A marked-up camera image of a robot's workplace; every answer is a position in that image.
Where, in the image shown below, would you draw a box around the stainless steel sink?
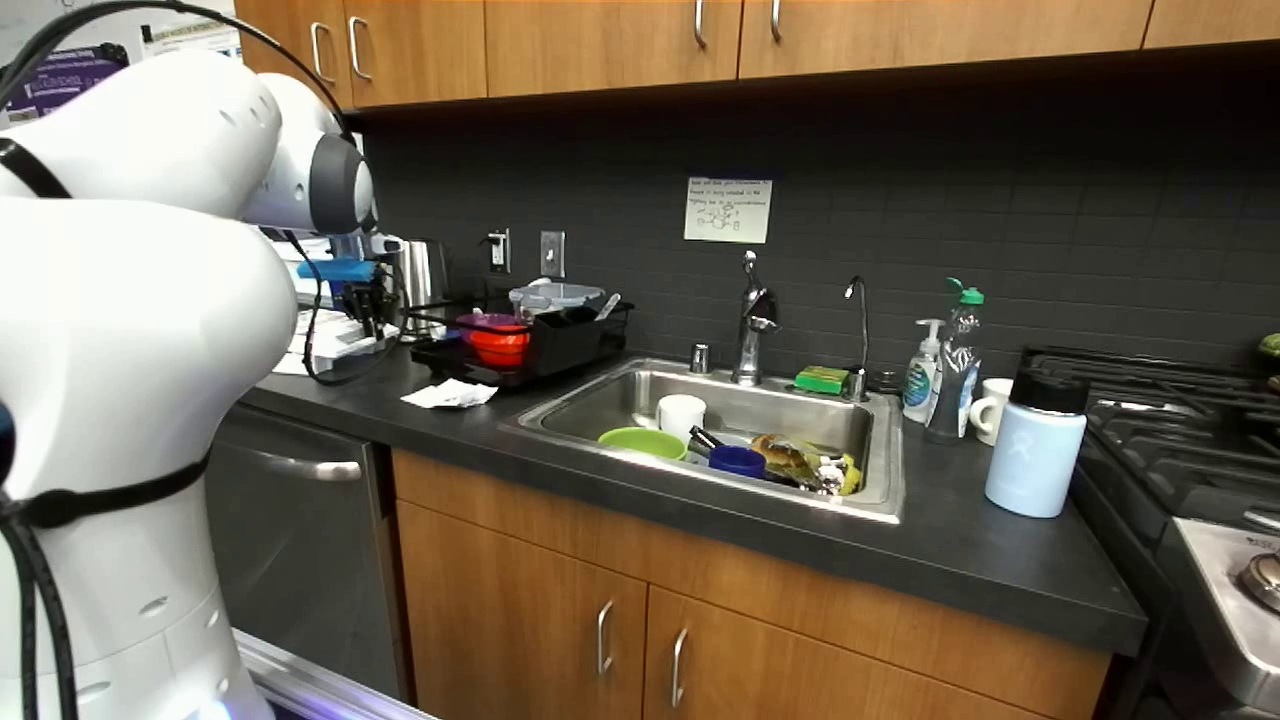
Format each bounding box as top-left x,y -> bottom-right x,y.
509,348 -> 909,523

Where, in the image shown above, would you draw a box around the white wall sign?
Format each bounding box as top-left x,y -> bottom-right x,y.
680,173 -> 774,249

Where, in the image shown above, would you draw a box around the steel kettle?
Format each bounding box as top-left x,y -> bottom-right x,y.
397,235 -> 447,346

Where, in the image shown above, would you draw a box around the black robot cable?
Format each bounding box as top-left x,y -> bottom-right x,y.
0,0 -> 364,720

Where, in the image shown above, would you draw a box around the white ceramic mug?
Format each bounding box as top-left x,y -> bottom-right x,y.
965,368 -> 1020,444

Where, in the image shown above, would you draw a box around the white plastic box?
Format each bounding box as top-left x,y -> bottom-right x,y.
269,342 -> 389,387

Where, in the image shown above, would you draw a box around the black dish rack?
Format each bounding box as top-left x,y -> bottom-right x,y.
406,282 -> 636,392

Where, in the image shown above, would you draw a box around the dishes in sink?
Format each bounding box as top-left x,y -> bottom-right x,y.
753,428 -> 868,499

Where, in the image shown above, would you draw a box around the wooden cabinet door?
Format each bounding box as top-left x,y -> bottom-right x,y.
734,0 -> 1157,79
479,0 -> 744,98
393,498 -> 646,720
229,0 -> 337,118
1140,0 -> 1280,46
641,578 -> 1073,720
327,0 -> 492,111

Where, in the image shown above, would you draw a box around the white paper packet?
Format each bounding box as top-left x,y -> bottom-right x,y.
397,371 -> 498,412

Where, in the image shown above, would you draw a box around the white robot base platform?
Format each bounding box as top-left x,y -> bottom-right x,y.
232,621 -> 447,720

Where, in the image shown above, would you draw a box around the red bowl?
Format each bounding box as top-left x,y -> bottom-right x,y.
451,309 -> 535,371

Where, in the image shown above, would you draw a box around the chrome kitchen faucet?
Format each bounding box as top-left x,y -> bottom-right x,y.
728,242 -> 781,383

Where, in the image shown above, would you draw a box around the purple wall poster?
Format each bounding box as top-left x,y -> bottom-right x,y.
4,41 -> 132,119

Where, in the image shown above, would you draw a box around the black gas stove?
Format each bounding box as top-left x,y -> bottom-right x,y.
1017,337 -> 1280,720

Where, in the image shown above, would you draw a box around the blue dish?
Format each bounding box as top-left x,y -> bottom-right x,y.
688,419 -> 773,480

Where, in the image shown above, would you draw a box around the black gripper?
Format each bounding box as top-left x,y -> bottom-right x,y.
338,267 -> 412,348

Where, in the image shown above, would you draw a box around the white cup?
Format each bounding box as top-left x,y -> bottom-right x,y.
653,387 -> 713,444

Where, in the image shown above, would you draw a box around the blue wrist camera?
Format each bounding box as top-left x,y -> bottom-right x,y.
292,253 -> 380,289

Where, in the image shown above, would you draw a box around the clear hand soap bottle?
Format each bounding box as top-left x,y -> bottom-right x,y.
900,309 -> 949,425

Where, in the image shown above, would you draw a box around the green sponge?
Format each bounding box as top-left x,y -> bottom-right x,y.
787,357 -> 857,399

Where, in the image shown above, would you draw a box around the green plate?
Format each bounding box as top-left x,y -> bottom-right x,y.
591,419 -> 691,464

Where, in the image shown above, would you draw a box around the pale blue canister black lid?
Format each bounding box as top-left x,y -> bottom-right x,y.
979,348 -> 1090,520

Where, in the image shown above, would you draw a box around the slim chrome tap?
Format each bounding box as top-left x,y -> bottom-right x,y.
837,267 -> 876,399

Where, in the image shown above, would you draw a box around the wooden upper cabinet door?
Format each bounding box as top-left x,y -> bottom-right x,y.
327,0 -> 492,111
1140,0 -> 1280,46
229,0 -> 337,118
479,0 -> 744,98
734,0 -> 1157,79

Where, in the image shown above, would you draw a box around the stainless steel dishwasher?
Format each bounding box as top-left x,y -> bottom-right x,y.
205,396 -> 412,701

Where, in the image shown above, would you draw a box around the green capped dish soap bottle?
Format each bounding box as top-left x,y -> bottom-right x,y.
931,267 -> 986,440

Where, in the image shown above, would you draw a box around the white plastic rack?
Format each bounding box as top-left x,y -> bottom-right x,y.
277,317 -> 384,366

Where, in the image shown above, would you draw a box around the wooden lower cabinet door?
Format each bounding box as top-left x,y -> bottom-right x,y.
393,498 -> 646,720
641,578 -> 1073,720

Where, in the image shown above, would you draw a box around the wall switch plate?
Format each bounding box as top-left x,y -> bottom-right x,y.
535,225 -> 572,282

